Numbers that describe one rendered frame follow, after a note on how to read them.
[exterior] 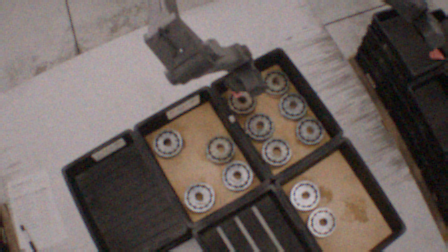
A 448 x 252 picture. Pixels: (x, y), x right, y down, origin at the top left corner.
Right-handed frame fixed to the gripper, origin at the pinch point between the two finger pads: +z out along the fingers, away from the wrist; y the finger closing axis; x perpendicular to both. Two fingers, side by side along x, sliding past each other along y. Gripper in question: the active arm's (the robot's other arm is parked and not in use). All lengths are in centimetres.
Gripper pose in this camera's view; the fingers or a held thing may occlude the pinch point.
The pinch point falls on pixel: (243, 89)
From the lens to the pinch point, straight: 136.4
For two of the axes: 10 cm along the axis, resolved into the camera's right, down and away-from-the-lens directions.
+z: 0.3, 3.4, 9.4
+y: 8.0, -5.7, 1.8
